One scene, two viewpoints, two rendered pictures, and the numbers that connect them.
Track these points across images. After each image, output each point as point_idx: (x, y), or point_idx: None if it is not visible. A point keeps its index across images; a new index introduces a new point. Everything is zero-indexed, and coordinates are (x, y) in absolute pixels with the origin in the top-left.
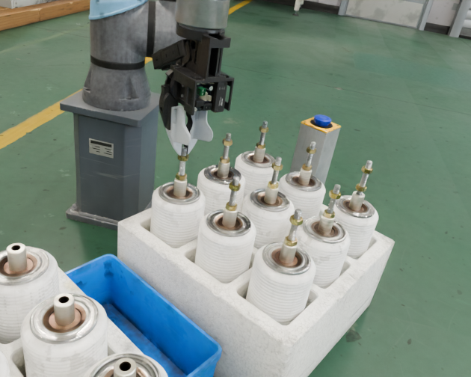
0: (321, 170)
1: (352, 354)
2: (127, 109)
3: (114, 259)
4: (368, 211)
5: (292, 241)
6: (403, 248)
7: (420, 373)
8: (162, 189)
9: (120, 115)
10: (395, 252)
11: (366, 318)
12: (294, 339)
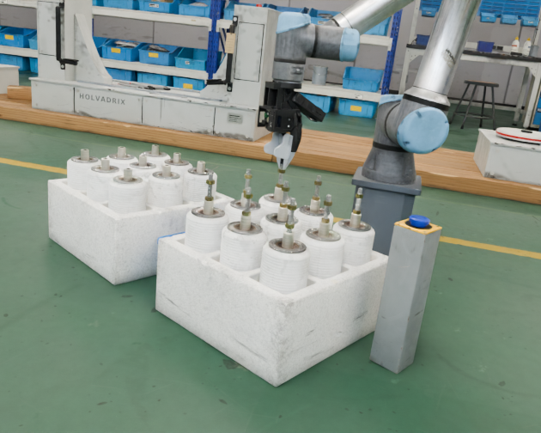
0: (397, 277)
1: (209, 358)
2: (366, 176)
3: None
4: (279, 247)
5: (206, 196)
6: None
7: (181, 394)
8: None
9: (355, 175)
10: None
11: (255, 380)
12: (163, 240)
